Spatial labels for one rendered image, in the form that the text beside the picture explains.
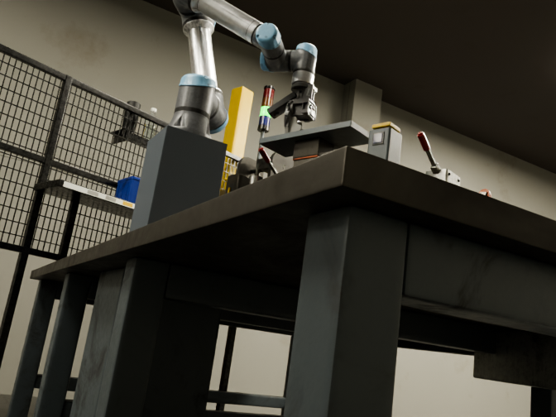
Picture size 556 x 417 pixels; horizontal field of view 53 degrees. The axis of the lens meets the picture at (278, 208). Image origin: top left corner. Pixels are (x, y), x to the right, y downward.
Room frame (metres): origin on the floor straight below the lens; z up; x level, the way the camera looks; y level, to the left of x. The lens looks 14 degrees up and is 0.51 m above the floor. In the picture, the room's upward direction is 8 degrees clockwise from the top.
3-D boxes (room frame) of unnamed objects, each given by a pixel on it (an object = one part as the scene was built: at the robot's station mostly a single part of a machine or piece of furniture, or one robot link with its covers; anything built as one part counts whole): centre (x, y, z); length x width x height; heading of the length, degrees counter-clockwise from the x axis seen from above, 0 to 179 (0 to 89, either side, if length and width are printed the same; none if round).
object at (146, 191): (1.68, 0.32, 0.90); 0.20 x 0.20 x 0.40; 28
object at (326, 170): (1.99, -0.16, 0.68); 2.56 x 1.61 x 0.04; 28
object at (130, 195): (2.57, 0.60, 1.09); 0.30 x 0.17 x 0.13; 129
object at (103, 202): (2.53, 0.64, 1.01); 0.90 x 0.22 x 0.03; 137
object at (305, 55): (1.74, -0.02, 1.48); 0.09 x 0.08 x 0.11; 77
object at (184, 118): (1.68, 0.32, 1.15); 0.15 x 0.15 x 0.10
